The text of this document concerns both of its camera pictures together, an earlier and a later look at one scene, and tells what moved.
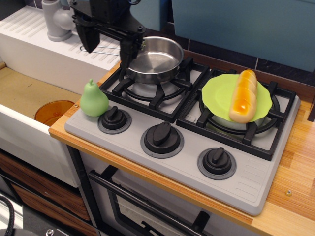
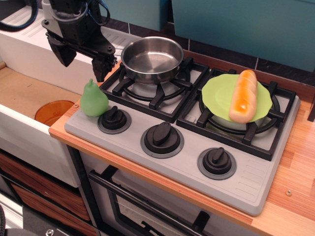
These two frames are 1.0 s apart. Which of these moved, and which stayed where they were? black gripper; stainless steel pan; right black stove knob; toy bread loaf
Moved: black gripper
Stayed: stainless steel pan; toy bread loaf; right black stove knob
